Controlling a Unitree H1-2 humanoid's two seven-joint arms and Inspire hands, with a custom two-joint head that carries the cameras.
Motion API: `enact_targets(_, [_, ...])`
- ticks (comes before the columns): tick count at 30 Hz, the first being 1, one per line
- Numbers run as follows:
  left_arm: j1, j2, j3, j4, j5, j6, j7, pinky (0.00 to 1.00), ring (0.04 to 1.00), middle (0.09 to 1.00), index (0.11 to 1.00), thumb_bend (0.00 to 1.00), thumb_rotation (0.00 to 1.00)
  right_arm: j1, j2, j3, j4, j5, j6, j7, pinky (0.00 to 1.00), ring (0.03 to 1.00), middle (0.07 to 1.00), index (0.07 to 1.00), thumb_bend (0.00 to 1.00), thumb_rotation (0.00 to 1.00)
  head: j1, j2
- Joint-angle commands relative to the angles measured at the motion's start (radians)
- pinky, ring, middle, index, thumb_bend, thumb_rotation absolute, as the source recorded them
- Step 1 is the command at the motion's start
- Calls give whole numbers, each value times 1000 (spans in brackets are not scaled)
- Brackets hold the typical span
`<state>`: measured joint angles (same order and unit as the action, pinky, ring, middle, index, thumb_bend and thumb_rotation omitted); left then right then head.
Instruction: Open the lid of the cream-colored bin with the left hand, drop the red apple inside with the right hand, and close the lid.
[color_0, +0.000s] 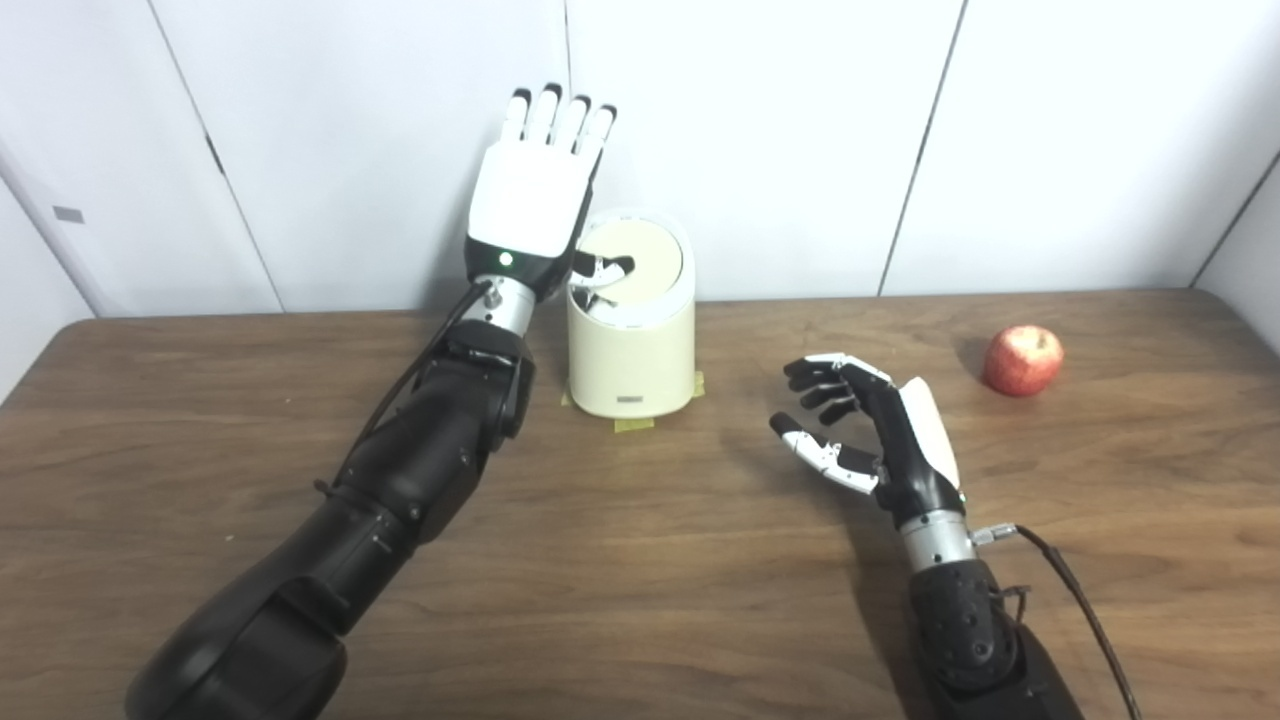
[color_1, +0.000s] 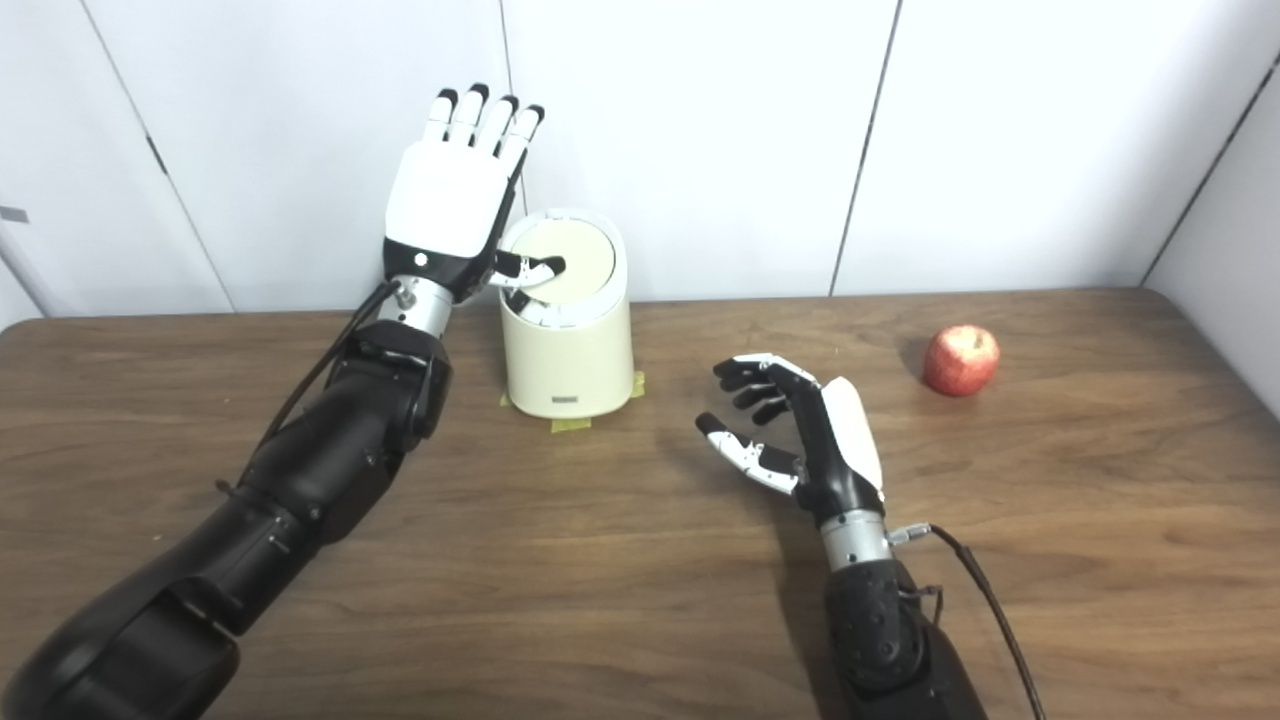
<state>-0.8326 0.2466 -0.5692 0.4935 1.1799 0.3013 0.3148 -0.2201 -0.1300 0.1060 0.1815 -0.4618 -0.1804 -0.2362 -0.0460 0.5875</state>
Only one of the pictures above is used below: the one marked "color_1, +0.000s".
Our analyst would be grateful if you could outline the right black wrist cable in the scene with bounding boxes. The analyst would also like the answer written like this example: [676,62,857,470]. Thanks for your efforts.
[887,522,1046,720]

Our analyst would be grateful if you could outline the cream-colored round bin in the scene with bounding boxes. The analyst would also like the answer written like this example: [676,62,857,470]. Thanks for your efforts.
[497,208,635,420]

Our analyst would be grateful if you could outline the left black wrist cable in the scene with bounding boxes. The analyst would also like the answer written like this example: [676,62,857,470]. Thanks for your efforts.
[240,280,413,471]

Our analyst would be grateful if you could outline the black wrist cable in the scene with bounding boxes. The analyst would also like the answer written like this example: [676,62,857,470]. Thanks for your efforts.
[887,522,1046,720]
[240,280,413,471]

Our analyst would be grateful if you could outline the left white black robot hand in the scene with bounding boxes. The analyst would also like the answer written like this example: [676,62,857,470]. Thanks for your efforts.
[383,84,567,304]

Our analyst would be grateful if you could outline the red apple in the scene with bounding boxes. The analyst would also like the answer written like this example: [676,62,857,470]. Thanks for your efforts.
[922,325,1001,398]

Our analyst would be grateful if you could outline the cream round bin lid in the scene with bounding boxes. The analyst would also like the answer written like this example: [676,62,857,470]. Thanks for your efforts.
[510,220,617,303]

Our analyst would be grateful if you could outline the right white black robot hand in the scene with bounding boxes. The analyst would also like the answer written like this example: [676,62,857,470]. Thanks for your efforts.
[696,352,887,528]

